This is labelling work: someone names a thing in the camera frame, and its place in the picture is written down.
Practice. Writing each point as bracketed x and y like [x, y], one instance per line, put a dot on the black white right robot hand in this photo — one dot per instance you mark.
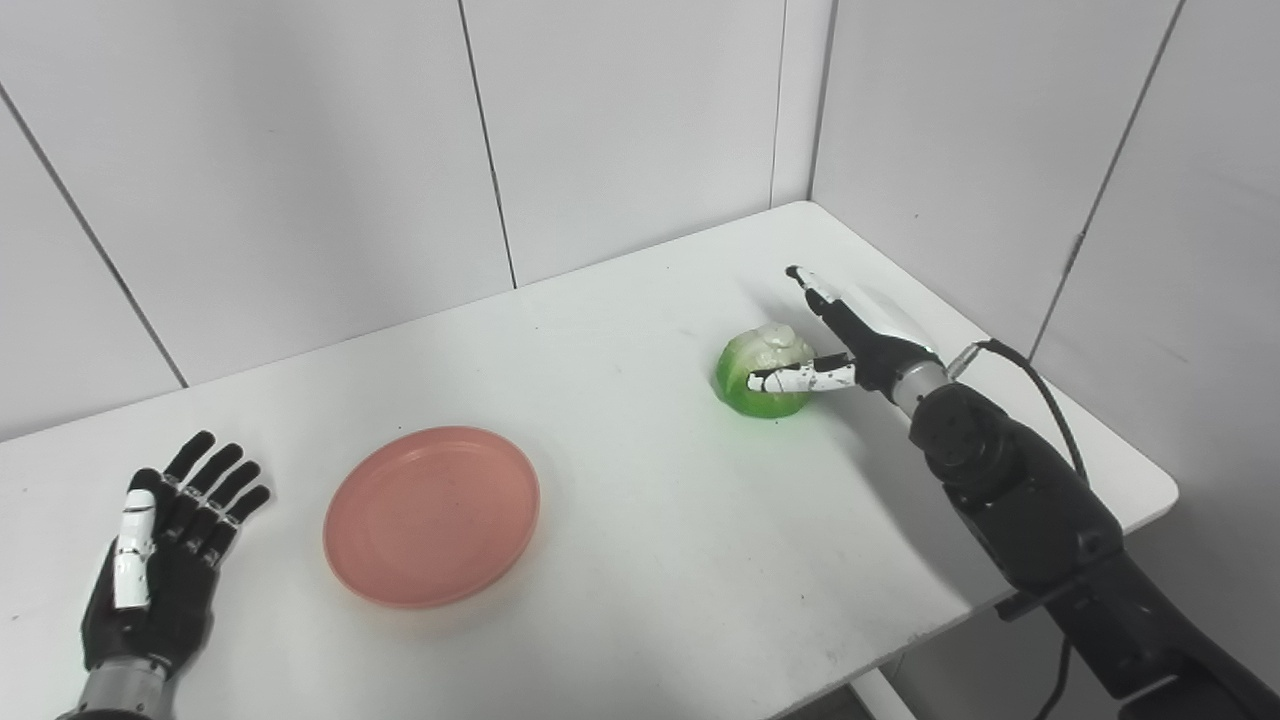
[880, 355]

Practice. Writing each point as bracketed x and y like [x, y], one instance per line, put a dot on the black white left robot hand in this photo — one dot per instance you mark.
[170, 600]

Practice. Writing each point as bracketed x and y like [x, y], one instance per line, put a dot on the green white cabbage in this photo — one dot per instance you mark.
[745, 355]

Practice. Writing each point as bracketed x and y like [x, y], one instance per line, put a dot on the pink round plate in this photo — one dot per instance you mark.
[430, 515]

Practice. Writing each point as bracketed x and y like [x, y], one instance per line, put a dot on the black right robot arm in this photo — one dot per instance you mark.
[1040, 510]

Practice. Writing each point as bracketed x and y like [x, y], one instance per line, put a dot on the white table leg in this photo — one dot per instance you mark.
[885, 697]

